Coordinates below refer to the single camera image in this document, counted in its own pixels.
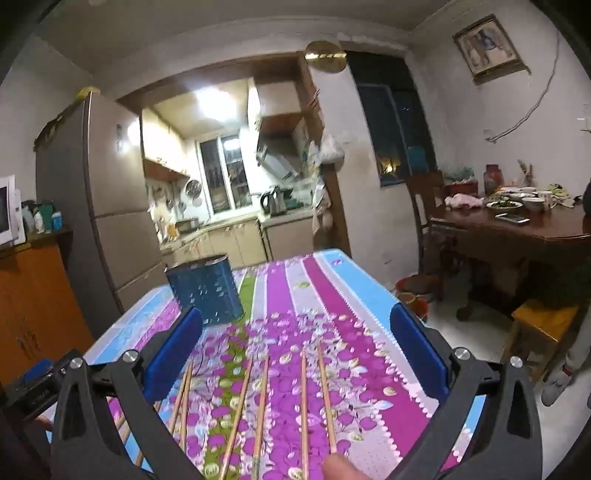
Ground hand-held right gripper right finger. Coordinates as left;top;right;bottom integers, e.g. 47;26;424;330
390;302;543;480

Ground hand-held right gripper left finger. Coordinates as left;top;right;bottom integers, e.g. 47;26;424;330
50;305;204;480

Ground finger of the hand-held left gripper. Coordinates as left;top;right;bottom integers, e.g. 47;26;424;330
14;359;57;387

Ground blue perforated utensil holder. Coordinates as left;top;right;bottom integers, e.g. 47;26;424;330
165;253;245;326

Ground row of wooden chopsticks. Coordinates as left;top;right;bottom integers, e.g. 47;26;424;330
113;342;340;480

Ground person's right hand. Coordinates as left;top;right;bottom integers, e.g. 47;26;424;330
321;453;366;480

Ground red plastic bucket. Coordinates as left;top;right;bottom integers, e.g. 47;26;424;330
399;295;430;319

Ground red plastic basin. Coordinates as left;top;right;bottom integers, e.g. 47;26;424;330
394;275;440;303

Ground orange wooden cabinet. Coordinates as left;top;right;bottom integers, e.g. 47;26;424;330
0;226;95;386

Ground yellow wooden stool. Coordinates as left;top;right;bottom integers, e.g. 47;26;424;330
501;299;580;379

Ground purple floral striped tablecloth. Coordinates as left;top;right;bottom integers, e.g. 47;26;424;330
85;248;488;480

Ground beige kitchen base cabinets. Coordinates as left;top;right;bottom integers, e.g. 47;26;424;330
159;215;319;266

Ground dark wooden dining table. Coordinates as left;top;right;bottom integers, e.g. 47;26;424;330
429;203;591;319

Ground white plastic bottle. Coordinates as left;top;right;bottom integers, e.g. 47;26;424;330
21;202;41;234

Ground dark wooden chair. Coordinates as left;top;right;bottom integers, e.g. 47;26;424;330
405;171;462;296

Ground pink cloth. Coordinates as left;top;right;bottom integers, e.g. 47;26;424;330
445;193;483;209

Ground white microwave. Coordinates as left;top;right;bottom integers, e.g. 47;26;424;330
0;175;26;245

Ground plate of greens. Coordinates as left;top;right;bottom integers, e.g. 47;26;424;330
482;196;525;212

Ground hanging towel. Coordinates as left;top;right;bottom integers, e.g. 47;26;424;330
311;180;334;234

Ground grey refrigerator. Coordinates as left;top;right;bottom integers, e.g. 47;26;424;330
34;90;174;317

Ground steel electric kettle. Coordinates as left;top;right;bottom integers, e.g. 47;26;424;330
260;187;283;215

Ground kitchen window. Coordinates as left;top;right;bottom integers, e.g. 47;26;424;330
198;134;252;215

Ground glass jar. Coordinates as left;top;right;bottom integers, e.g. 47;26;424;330
483;165;502;195

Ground yellow green cloth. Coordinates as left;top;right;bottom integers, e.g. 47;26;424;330
549;184;578;206

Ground range hood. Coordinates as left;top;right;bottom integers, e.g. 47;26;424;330
256;143;301;182

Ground white plastic bag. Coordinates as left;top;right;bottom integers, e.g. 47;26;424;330
318;131;346;162

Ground dark window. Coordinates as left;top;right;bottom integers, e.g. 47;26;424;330
346;51;437;188

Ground kitchen ceiling light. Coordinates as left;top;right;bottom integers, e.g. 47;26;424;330
194;85;236;121

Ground kitchen wall cabinets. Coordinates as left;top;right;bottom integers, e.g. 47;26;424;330
141;108;192;182

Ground wall cable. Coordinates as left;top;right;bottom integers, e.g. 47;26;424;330
485;32;561;141

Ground gold wall clock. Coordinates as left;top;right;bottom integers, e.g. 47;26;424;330
305;41;348;73

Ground framed wall picture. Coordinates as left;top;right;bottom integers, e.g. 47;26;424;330
452;15;525;79

